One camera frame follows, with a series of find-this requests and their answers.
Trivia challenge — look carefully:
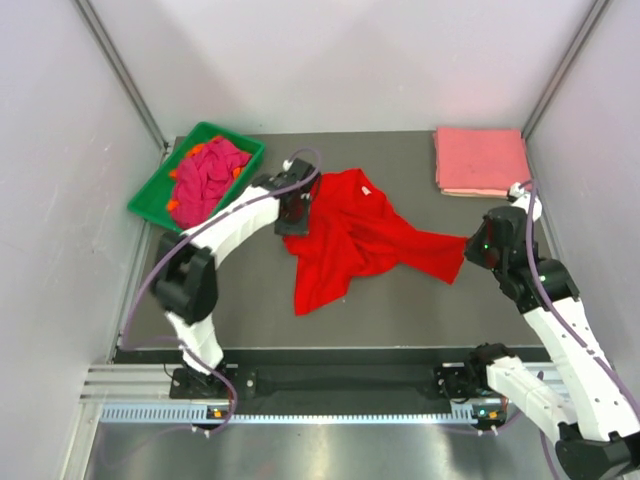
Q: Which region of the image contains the red t shirt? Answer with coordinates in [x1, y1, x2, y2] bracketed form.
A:
[283, 169, 466, 316]

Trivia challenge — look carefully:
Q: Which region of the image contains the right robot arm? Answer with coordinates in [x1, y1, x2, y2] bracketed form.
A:
[438, 198, 639, 479]

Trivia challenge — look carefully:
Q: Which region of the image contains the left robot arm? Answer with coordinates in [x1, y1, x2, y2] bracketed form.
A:
[149, 158, 321, 398]

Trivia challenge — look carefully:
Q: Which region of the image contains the folded pink t shirt stack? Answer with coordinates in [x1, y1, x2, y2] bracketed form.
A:
[433, 127, 531, 197]

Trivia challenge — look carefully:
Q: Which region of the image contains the magenta t shirt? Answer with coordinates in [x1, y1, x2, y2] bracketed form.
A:
[169, 134, 254, 229]

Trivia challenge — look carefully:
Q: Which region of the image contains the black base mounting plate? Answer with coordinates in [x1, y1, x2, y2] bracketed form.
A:
[169, 364, 500, 404]

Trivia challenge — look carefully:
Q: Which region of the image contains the green plastic bin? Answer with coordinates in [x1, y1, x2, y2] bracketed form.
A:
[128, 122, 265, 232]

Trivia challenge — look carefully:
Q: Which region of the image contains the right corner aluminium post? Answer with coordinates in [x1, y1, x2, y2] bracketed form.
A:
[521, 0, 612, 140]

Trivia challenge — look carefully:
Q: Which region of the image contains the corner aluminium post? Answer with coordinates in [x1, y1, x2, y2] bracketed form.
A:
[71, 0, 169, 151]
[521, 0, 612, 140]

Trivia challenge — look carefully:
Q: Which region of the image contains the left corner aluminium post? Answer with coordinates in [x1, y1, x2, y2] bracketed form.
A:
[71, 0, 169, 151]

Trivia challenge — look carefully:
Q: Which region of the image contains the grey slotted cable duct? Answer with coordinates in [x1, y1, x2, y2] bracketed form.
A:
[100, 403, 501, 425]

